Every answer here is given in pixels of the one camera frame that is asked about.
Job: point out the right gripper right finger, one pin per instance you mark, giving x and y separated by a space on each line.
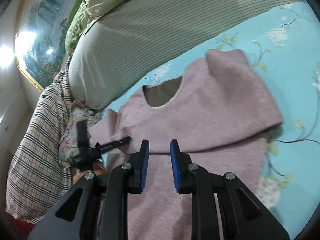
223 207

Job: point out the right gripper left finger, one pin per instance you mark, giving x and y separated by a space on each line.
96 206

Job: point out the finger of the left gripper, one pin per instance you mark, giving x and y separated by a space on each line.
112 145

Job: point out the pink knit sweater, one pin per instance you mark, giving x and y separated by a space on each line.
219 114

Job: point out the person's left hand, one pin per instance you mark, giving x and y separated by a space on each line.
98 170

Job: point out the floral ruffled pillow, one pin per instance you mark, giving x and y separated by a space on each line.
68 146

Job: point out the plaid checked blanket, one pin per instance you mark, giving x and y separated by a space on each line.
36 178

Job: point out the green striped pillow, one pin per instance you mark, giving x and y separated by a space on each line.
138 36

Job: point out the gold framed landscape painting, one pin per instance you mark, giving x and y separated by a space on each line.
40 38

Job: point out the blue floral bed quilt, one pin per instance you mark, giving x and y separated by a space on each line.
282 47

